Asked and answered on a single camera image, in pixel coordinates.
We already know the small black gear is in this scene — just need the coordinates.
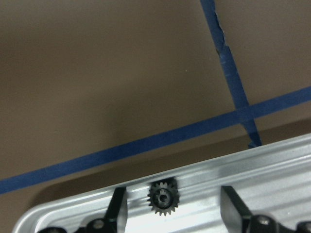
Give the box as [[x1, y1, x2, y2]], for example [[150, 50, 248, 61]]
[[147, 177, 180, 216]]

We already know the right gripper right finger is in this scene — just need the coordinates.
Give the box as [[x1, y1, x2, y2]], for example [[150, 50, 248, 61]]
[[220, 185, 253, 233]]

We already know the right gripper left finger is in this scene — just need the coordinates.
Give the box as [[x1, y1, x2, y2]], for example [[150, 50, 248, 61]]
[[103, 187, 128, 233]]

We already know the silver metal tray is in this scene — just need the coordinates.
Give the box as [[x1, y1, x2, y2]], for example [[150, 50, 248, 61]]
[[13, 134, 311, 233]]

